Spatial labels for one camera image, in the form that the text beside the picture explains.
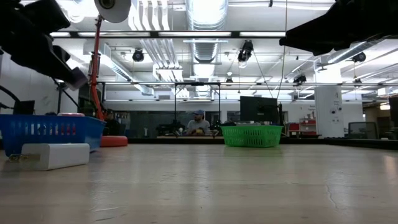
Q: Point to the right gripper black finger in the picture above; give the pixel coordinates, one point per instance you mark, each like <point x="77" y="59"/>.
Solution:
<point x="326" y="34"/>

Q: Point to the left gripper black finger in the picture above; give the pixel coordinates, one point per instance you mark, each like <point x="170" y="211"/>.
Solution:
<point x="46" y="62"/>

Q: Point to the black background robot arm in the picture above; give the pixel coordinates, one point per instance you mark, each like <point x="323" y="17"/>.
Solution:
<point x="169" y="128"/>
<point x="216" y="126"/>

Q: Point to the black ceiling spotlight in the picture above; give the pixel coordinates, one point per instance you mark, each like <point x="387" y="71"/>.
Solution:
<point x="300" y="78"/>
<point x="138" y="55"/>
<point x="359" y="57"/>

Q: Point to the red desk lamp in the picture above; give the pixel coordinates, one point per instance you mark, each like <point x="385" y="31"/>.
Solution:
<point x="94" y="77"/>

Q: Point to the black computer monitor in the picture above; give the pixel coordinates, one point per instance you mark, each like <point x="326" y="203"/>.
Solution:
<point x="394" y="109"/>
<point x="25" y="108"/>
<point x="258" y="109"/>

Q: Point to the white pillar with signs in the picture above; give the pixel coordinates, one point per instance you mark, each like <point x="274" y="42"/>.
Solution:
<point x="329" y="105"/>

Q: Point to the blue plastic basket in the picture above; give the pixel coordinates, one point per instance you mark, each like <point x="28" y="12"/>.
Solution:
<point x="77" y="133"/>

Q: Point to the person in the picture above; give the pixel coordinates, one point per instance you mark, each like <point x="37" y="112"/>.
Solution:
<point x="199" y="126"/>
<point x="112" y="126"/>

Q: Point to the red white storage cart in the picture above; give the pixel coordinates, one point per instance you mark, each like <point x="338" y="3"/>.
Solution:
<point x="307" y="126"/>

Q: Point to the green plastic basket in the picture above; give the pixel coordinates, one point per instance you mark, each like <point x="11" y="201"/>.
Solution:
<point x="252" y="137"/>

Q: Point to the black overhead light beam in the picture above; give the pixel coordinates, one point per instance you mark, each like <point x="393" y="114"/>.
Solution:
<point x="186" y="34"/>

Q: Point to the black overhead camera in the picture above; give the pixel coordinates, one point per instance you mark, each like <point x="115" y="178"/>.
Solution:
<point x="245" y="51"/>

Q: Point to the black table frame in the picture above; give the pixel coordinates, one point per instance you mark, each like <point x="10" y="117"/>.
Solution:
<point x="311" y="141"/>

